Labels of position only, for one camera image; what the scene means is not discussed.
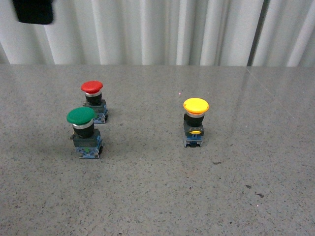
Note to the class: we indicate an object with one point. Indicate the red mushroom push button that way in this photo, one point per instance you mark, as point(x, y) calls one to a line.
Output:
point(94, 100)

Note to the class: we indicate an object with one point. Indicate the yellow mushroom push button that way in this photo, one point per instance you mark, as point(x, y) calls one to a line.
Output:
point(193, 128)

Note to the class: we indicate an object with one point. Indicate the green mushroom push button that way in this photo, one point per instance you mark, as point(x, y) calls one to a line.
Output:
point(86, 138)

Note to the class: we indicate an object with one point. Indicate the white pleated curtain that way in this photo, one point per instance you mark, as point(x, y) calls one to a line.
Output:
point(164, 32)

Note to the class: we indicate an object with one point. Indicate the black object at top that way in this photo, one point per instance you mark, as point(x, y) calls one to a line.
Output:
point(39, 12)

